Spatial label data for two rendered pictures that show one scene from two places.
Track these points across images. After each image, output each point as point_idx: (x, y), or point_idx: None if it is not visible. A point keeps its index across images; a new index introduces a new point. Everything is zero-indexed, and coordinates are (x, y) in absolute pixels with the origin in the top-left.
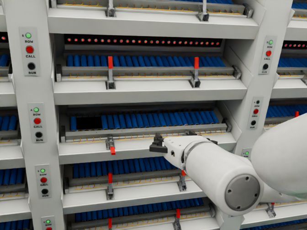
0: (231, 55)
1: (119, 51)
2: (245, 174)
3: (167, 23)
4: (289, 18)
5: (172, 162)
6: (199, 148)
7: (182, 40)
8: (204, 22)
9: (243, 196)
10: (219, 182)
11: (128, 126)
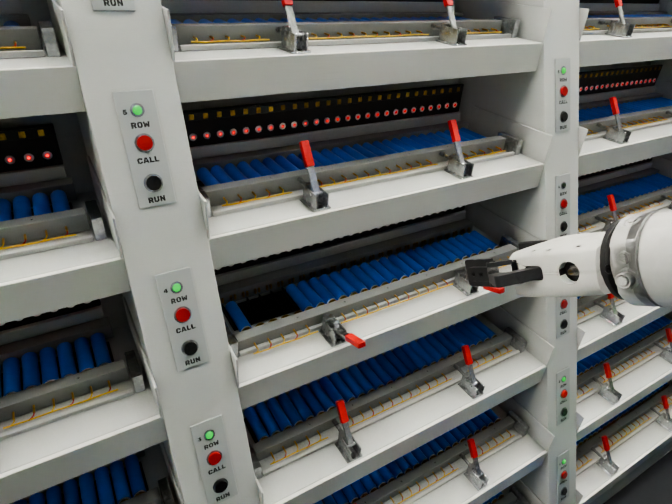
0: (484, 121)
1: (295, 146)
2: None
3: (402, 53)
4: (580, 24)
5: (568, 290)
6: (662, 220)
7: (399, 108)
8: (461, 46)
9: None
10: None
11: (349, 292)
